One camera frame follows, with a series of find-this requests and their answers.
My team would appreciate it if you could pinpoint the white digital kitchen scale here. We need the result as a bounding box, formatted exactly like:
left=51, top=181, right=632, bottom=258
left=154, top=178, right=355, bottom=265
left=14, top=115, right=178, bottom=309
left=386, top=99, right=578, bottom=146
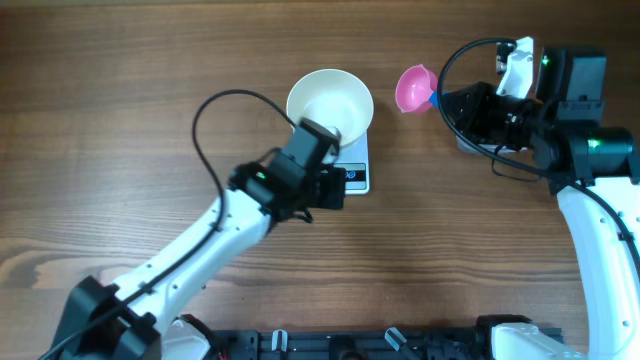
left=334, top=133, right=370, bottom=196

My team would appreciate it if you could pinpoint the pink scoop with blue handle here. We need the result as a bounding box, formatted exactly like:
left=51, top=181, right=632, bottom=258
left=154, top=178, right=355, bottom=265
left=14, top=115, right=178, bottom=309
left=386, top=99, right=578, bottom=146
left=395, top=64, right=439, bottom=114

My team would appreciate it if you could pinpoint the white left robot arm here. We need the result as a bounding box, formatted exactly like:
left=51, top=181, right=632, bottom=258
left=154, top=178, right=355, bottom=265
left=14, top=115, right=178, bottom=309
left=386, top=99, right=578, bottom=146
left=44, top=119, right=345, bottom=359

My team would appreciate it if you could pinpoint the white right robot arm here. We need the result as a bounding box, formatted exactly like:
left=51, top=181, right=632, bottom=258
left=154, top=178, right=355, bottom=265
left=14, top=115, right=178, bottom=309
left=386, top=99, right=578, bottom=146
left=435, top=38, right=639, bottom=359

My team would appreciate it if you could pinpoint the white round bowl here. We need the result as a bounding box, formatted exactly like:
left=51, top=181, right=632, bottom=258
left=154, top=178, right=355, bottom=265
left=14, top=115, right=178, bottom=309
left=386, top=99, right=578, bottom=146
left=286, top=69, right=374, bottom=148

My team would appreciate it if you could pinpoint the clear plastic container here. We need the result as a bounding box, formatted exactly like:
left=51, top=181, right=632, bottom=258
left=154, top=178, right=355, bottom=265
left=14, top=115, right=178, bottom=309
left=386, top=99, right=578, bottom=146
left=454, top=134, right=521, bottom=156

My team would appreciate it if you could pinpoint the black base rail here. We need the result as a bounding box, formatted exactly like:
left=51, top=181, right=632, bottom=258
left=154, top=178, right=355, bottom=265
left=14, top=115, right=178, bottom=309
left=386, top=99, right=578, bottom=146
left=208, top=327, right=492, bottom=360

